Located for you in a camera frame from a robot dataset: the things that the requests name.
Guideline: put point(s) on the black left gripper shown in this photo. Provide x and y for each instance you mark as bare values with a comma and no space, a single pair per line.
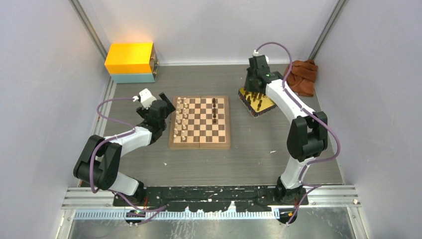
170,108

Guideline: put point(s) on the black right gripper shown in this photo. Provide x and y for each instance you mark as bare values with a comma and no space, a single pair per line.
248,86

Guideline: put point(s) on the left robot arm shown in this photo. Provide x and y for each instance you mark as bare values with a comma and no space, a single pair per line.
99,161

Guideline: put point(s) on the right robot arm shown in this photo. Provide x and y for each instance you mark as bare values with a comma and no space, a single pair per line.
307,137

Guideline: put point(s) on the wooden chess board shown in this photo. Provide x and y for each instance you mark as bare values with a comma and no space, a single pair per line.
192,126

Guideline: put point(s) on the yellow tin tray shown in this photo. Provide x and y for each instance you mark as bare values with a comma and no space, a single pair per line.
257,104

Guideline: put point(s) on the teal drawer box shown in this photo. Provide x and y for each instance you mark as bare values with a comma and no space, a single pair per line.
134,74

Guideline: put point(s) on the brown cloth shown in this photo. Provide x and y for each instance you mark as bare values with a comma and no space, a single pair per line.
302,77

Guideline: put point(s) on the yellow drawer box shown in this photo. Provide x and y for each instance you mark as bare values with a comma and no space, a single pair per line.
131,58

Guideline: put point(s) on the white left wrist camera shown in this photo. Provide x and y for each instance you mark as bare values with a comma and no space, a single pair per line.
146,98

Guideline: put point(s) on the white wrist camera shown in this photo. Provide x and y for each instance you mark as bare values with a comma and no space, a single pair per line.
257,54
146,98

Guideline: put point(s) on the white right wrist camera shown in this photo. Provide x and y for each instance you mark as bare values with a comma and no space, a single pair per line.
257,54

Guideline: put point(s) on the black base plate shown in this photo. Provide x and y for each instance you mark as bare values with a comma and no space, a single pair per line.
212,198

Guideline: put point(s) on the aluminium frame rail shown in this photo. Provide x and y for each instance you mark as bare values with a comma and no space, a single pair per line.
81,203

